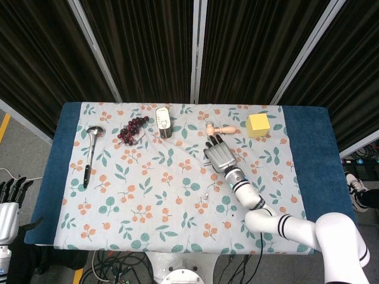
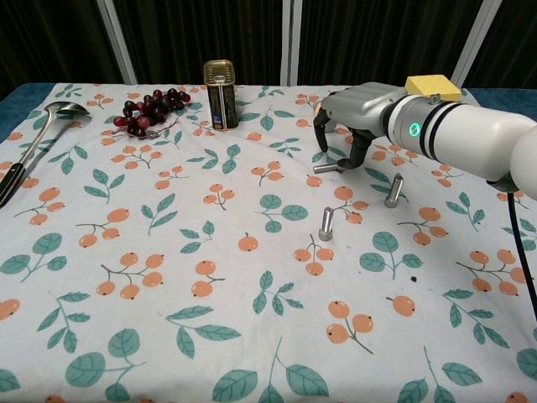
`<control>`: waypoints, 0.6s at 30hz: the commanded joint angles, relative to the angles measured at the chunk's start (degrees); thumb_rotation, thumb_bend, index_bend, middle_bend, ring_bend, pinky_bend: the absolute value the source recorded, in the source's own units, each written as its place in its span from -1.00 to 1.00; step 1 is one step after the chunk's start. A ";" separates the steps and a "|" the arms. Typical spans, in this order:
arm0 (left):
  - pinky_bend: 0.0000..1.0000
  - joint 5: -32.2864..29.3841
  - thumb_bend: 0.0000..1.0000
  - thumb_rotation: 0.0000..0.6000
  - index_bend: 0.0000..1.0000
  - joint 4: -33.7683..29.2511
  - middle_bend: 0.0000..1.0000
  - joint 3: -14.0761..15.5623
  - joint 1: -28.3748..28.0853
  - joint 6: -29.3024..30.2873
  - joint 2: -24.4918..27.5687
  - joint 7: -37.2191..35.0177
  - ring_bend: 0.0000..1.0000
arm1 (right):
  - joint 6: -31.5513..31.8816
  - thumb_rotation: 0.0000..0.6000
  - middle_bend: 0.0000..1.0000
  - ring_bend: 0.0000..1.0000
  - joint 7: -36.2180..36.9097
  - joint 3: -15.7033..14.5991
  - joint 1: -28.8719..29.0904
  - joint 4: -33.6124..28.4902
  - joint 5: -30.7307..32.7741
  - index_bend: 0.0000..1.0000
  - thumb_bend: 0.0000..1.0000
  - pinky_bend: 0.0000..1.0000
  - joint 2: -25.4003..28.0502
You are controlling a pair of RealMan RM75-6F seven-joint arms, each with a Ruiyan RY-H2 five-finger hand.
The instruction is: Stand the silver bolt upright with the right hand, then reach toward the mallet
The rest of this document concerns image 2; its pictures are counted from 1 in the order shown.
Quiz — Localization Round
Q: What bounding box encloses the yellow cube block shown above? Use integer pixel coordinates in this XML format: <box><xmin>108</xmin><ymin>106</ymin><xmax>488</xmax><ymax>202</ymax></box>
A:
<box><xmin>405</xmin><ymin>74</ymin><xmax>462</xmax><ymax>102</ymax></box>

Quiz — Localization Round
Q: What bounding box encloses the dark red grape bunch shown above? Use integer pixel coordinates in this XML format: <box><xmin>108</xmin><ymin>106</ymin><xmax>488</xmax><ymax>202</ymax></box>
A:
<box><xmin>112</xmin><ymin>86</ymin><xmax>192</xmax><ymax>139</ymax></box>

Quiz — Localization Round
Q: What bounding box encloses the black pleated partition panel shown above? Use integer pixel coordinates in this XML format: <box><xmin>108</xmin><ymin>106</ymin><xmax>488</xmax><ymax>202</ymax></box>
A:
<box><xmin>465</xmin><ymin>0</ymin><xmax>537</xmax><ymax>90</ymax></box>
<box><xmin>115</xmin><ymin>0</ymin><xmax>287</xmax><ymax>85</ymax></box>
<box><xmin>0</xmin><ymin>0</ymin><xmax>123</xmax><ymax>85</ymax></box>
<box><xmin>296</xmin><ymin>0</ymin><xmax>482</xmax><ymax>88</ymax></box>

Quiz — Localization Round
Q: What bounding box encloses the silver partition post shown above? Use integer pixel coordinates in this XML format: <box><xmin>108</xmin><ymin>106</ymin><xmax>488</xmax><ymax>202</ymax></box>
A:
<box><xmin>451</xmin><ymin>0</ymin><xmax>503</xmax><ymax>89</ymax></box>
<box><xmin>279</xmin><ymin>0</ymin><xmax>302</xmax><ymax>87</ymax></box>
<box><xmin>95</xmin><ymin>0</ymin><xmax>139</xmax><ymax>84</ymax></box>

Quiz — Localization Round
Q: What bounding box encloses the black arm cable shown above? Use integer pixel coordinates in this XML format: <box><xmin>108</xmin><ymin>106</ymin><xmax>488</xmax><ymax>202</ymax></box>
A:
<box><xmin>505</xmin><ymin>189</ymin><xmax>537</xmax><ymax>314</ymax></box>

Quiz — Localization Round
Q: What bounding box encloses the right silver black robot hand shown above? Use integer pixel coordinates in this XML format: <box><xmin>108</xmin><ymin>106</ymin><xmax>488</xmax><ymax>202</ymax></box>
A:
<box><xmin>312</xmin><ymin>82</ymin><xmax>410</xmax><ymax>171</ymax></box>

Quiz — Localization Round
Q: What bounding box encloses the gold and black tin can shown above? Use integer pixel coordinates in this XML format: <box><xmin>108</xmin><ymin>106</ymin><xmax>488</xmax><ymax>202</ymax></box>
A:
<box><xmin>203</xmin><ymin>60</ymin><xmax>239</xmax><ymax>132</ymax></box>

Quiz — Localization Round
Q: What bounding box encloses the floral white tablecloth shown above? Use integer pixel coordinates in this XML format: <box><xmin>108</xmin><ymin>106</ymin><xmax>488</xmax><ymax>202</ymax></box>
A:
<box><xmin>0</xmin><ymin>82</ymin><xmax>537</xmax><ymax>403</ymax></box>

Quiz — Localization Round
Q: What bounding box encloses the steel ladle with black handle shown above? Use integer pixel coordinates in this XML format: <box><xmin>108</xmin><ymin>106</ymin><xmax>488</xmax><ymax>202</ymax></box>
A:
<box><xmin>0</xmin><ymin>100</ymin><xmax>91</xmax><ymax>209</ymax></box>

